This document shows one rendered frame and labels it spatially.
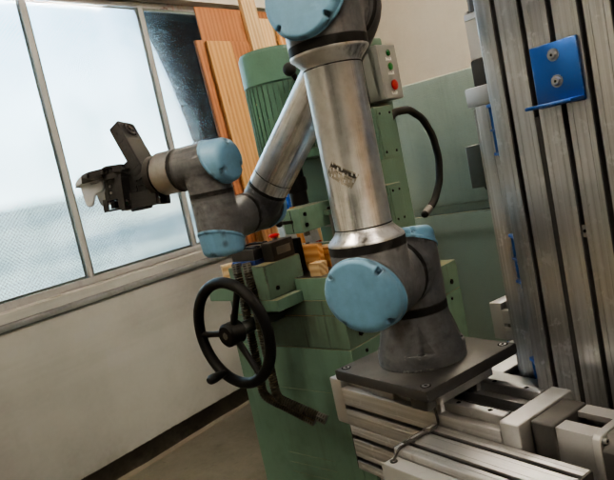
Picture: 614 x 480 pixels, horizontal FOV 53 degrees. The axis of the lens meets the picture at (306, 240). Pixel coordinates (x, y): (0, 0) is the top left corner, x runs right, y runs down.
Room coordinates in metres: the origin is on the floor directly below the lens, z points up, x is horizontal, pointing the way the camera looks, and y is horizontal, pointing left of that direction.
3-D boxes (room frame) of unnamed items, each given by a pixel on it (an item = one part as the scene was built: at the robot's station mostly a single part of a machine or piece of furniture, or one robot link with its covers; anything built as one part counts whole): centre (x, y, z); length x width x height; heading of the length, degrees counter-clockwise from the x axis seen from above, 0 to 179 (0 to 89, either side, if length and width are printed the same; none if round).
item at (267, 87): (1.77, 0.00, 1.35); 0.18 x 0.18 x 0.31
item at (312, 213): (1.78, -0.02, 1.03); 0.14 x 0.07 x 0.09; 137
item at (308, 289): (1.69, 0.06, 0.87); 0.61 x 0.30 x 0.06; 47
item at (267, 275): (1.62, 0.12, 0.92); 0.15 x 0.13 x 0.09; 47
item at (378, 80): (1.91, -0.33, 1.40); 0.10 x 0.06 x 0.16; 137
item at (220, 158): (1.05, 0.14, 1.21); 0.11 x 0.08 x 0.09; 61
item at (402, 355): (1.04, -0.16, 0.87); 0.15 x 0.15 x 0.10
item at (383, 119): (1.82, -0.26, 1.23); 0.09 x 0.08 x 0.15; 137
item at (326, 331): (1.86, -0.09, 0.76); 0.57 x 0.45 x 0.09; 137
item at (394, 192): (1.80, -0.25, 1.02); 0.09 x 0.07 x 0.12; 47
